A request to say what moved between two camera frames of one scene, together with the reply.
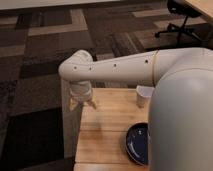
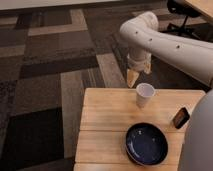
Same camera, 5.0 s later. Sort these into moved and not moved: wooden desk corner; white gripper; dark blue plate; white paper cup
Moved: white gripper
Not moved: white paper cup; dark blue plate; wooden desk corner
